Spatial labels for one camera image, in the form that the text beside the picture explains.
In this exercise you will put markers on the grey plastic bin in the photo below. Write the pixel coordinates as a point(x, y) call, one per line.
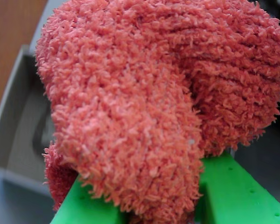
point(16, 105)

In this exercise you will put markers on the orange fuzzy sock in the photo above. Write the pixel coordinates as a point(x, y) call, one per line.
point(140, 93)

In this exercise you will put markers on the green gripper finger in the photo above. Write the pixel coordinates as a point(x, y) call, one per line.
point(84, 205)
point(235, 198)

